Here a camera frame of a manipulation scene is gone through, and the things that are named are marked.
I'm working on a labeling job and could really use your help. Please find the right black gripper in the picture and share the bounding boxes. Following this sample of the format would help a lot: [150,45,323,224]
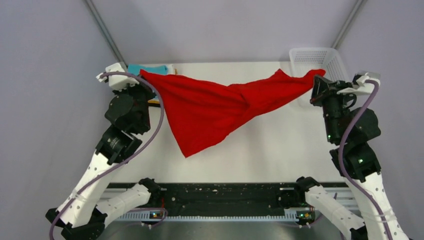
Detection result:
[308,74,358,142]

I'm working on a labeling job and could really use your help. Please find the red t-shirt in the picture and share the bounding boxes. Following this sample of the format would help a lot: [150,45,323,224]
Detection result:
[139,69,326,158]

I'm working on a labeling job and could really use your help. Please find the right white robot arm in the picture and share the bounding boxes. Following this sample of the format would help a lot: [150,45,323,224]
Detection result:
[293,72,408,240]

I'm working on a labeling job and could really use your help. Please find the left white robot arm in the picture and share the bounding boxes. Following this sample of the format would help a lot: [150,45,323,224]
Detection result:
[45,62,161,240]

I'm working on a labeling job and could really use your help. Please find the white plastic basket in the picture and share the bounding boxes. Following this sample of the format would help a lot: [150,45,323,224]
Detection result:
[289,47,349,82]

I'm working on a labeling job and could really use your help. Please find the folded teal t-shirt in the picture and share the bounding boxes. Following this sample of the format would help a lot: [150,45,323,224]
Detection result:
[127,64,169,75]

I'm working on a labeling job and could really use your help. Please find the folded white t-shirt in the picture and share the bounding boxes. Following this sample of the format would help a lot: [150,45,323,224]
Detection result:
[166,64,178,75]

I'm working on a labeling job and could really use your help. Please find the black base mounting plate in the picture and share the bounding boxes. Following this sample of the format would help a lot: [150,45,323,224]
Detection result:
[109,182,339,226]

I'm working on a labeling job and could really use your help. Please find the white slotted cable duct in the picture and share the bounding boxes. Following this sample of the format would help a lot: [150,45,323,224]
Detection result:
[115,210,299,222]

